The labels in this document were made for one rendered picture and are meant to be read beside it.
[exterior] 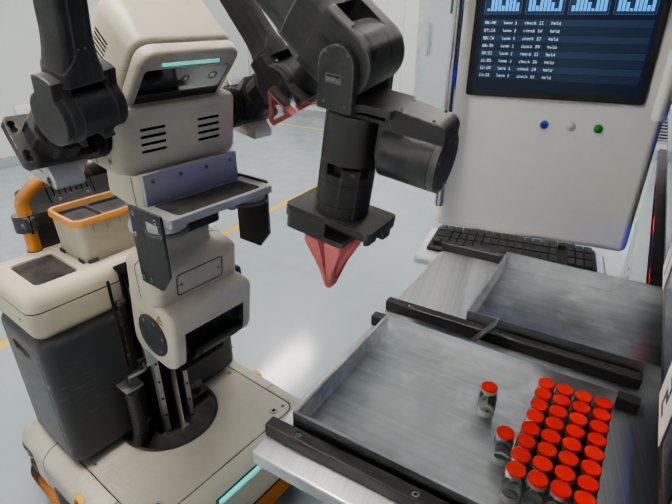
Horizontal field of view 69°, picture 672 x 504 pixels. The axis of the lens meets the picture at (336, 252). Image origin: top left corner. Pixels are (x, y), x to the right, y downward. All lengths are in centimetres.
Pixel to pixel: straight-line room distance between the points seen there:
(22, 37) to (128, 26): 490
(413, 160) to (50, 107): 52
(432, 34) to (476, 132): 495
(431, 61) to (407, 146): 586
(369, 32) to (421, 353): 51
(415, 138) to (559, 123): 93
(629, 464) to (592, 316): 33
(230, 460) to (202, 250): 62
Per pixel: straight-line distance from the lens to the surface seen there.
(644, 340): 95
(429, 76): 631
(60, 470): 160
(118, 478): 150
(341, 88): 43
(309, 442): 63
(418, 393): 72
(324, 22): 44
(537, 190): 139
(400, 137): 44
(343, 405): 69
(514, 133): 136
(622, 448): 74
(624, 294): 107
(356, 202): 49
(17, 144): 90
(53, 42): 76
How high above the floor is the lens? 136
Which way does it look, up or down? 26 degrees down
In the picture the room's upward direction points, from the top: straight up
